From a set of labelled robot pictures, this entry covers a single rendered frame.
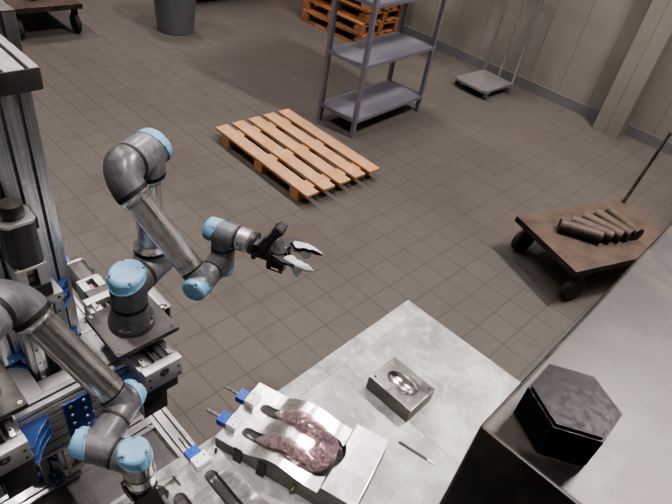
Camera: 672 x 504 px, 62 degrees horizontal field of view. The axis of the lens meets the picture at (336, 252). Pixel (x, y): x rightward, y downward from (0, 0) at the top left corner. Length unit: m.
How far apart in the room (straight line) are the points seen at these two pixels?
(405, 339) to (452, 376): 0.25
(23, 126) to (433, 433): 1.61
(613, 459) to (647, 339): 0.22
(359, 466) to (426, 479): 0.27
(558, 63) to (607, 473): 6.97
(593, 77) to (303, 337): 5.09
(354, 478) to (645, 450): 1.23
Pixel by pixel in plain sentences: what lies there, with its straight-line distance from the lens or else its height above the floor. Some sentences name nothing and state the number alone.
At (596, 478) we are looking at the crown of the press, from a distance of 0.68.
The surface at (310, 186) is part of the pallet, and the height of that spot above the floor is 0.12.
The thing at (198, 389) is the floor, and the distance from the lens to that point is 3.12.
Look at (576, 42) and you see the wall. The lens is 7.40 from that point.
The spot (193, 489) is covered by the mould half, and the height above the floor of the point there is 0.89.
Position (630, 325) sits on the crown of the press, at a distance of 0.88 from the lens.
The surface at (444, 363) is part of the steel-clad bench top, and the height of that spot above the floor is 0.80.
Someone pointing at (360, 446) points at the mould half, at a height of 0.91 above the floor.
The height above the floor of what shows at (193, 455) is 0.90.
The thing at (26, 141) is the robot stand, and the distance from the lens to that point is 1.70.
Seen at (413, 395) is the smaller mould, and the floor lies 0.86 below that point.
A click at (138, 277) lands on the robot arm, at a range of 1.85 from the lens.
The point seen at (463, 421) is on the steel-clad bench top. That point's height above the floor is 0.80.
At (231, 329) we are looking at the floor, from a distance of 3.39.
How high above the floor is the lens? 2.51
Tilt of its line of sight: 39 degrees down
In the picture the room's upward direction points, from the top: 11 degrees clockwise
